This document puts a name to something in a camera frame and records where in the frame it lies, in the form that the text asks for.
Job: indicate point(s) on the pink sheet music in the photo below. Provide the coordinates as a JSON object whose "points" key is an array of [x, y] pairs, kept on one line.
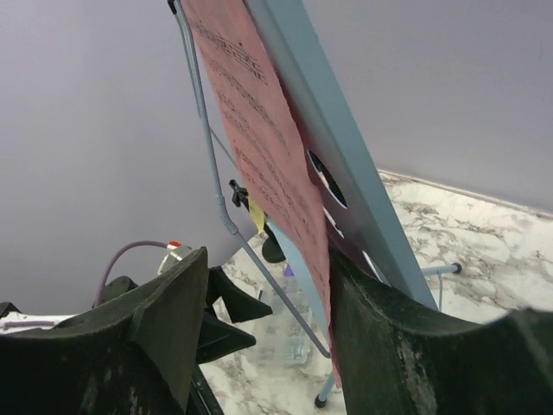
{"points": [[262, 133]]}

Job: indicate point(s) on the purple microphone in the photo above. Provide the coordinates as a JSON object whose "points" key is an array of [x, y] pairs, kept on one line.
{"points": [[288, 273]]}

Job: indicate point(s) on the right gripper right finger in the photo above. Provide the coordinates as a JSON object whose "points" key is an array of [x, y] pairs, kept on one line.
{"points": [[395, 356]]}

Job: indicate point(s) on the clear plastic screw box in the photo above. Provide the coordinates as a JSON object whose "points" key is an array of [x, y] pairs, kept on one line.
{"points": [[281, 340]]}

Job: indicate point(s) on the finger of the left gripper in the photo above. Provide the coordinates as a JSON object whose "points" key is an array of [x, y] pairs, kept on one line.
{"points": [[240, 306], [219, 339]]}

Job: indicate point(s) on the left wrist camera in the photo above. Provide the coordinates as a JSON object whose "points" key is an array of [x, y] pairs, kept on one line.
{"points": [[175, 252]]}

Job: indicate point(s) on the light blue music stand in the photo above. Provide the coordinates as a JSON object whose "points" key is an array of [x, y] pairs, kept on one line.
{"points": [[361, 222]]}

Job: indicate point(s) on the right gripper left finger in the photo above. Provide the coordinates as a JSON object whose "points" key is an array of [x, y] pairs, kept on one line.
{"points": [[132, 355]]}

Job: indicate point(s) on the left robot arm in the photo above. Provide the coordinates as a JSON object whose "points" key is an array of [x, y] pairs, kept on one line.
{"points": [[115, 287]]}

